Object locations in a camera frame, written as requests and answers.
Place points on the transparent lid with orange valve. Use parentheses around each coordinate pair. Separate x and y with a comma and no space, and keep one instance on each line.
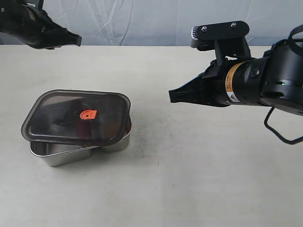
(76,117)

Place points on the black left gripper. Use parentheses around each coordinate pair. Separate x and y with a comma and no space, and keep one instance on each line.
(26,21)

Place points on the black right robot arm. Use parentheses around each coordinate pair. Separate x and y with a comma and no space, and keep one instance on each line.
(274,80)

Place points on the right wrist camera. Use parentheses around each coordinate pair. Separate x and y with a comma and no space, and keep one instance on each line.
(226,39)

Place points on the stainless steel lunch box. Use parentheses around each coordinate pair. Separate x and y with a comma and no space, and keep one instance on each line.
(59,154)

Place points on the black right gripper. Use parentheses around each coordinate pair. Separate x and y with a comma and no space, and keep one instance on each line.
(209,90)

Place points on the grey backdrop cloth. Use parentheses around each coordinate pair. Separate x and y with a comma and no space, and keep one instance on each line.
(167,22)

